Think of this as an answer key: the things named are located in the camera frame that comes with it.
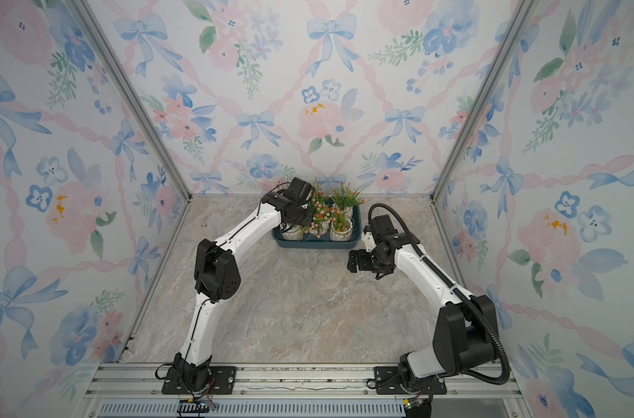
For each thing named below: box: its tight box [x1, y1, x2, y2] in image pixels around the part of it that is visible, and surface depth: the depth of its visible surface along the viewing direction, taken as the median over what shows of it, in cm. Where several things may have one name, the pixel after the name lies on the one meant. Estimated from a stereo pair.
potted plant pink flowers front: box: [303, 197, 337, 239], surface depth 87 cm
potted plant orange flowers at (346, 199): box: [330, 181, 373, 221], surface depth 105 cm
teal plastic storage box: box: [271, 197, 363, 250], surface depth 103 cm
